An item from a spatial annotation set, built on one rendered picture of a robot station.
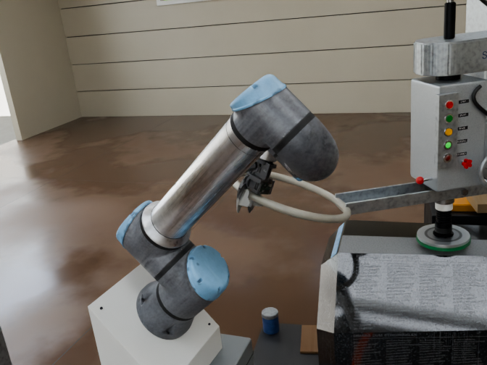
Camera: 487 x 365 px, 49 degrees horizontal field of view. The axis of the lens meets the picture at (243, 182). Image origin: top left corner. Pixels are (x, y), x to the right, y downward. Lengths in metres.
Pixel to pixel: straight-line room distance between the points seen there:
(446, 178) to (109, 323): 1.35
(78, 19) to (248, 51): 3.27
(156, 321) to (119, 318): 0.11
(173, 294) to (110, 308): 0.20
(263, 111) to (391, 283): 1.39
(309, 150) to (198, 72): 8.19
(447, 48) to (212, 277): 1.18
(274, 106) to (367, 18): 7.25
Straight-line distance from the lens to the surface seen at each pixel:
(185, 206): 1.34
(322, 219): 1.87
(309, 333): 3.28
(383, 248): 2.41
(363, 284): 2.33
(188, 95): 9.42
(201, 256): 1.51
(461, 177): 2.23
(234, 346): 1.86
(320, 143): 1.11
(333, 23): 8.40
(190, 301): 1.53
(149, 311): 1.62
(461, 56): 2.10
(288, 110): 1.10
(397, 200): 2.18
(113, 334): 1.59
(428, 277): 2.35
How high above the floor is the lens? 1.96
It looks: 20 degrees down
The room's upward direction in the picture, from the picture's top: 6 degrees counter-clockwise
